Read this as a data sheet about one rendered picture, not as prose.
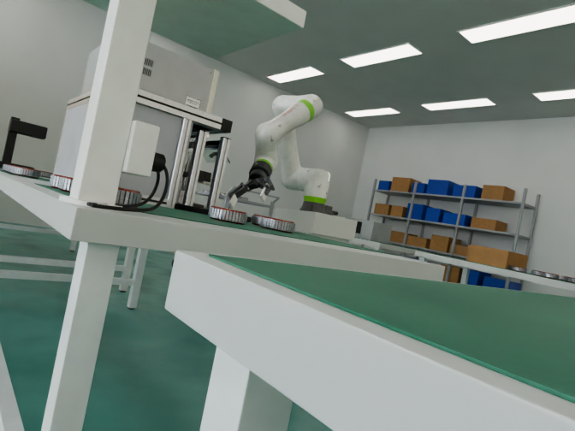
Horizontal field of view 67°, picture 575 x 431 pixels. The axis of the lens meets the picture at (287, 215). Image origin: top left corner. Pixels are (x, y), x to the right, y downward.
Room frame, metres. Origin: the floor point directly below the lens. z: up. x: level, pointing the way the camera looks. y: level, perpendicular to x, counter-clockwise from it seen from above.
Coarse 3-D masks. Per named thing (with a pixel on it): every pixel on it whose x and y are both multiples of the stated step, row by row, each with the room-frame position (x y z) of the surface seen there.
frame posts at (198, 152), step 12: (204, 132) 1.59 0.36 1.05; (204, 144) 1.58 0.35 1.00; (228, 144) 1.65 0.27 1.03; (192, 156) 1.59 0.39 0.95; (216, 156) 1.65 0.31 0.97; (192, 168) 1.57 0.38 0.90; (216, 168) 1.64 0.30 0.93; (192, 180) 1.57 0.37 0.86; (216, 180) 1.64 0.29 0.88; (192, 192) 1.58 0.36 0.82; (216, 192) 1.65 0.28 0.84; (192, 204) 1.58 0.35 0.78; (216, 204) 1.65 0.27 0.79
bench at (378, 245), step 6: (354, 240) 4.45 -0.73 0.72; (360, 240) 4.39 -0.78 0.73; (366, 240) 4.33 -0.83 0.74; (372, 240) 4.87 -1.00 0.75; (378, 246) 4.20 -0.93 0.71; (384, 246) 4.24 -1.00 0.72; (390, 246) 4.30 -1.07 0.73; (396, 246) 4.36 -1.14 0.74; (402, 246) 4.92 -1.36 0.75; (408, 252) 4.49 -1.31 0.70; (414, 252) 4.56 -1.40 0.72
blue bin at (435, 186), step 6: (432, 180) 7.98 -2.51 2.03; (438, 180) 7.89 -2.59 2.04; (444, 180) 7.80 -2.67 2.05; (432, 186) 7.96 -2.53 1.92; (438, 186) 7.87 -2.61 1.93; (444, 186) 7.78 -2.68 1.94; (450, 186) 7.78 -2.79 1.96; (426, 192) 8.04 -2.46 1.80; (432, 192) 7.94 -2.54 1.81; (438, 192) 7.85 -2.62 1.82; (444, 192) 7.76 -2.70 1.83; (450, 192) 7.80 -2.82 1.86
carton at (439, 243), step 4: (432, 236) 7.84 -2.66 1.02; (436, 236) 7.77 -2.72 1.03; (440, 236) 7.71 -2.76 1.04; (444, 236) 7.65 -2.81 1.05; (432, 240) 7.82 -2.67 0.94; (436, 240) 7.75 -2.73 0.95; (440, 240) 7.70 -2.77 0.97; (444, 240) 7.63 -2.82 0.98; (448, 240) 7.57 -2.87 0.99; (452, 240) 7.63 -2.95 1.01; (456, 240) 7.71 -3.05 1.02; (460, 240) 7.79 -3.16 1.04; (432, 244) 7.81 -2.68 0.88; (436, 244) 7.74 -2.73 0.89; (440, 244) 7.69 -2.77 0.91; (444, 244) 7.62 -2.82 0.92; (448, 244) 7.58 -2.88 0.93; (456, 244) 7.72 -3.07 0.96; (460, 244) 7.80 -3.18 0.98; (432, 248) 7.80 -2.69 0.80; (436, 248) 7.73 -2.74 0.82; (440, 248) 7.67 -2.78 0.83; (444, 248) 7.61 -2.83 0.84; (448, 248) 7.59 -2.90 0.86; (448, 252) 7.61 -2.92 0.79
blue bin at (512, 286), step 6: (486, 276) 6.96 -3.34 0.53; (486, 282) 6.94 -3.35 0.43; (492, 282) 6.86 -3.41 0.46; (498, 282) 6.79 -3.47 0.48; (504, 282) 6.72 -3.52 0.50; (510, 282) 6.66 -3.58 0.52; (516, 282) 6.94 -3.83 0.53; (504, 288) 6.71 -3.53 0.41; (510, 288) 6.69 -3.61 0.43; (516, 288) 6.81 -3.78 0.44
